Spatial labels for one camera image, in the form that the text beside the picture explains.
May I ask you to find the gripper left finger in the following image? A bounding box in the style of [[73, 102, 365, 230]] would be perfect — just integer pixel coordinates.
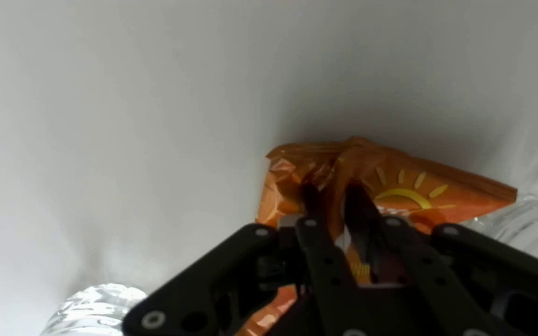
[[122, 183, 361, 336]]

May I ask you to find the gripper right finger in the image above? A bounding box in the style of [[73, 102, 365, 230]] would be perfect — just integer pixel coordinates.
[[344, 183, 538, 336]]

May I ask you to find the orange snack packet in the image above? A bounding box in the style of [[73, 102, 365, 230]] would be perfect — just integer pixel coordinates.
[[234, 136, 518, 336]]

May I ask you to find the clear plastic water bottle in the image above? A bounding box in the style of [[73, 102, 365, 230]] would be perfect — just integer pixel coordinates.
[[40, 283, 148, 336], [460, 194, 538, 271]]

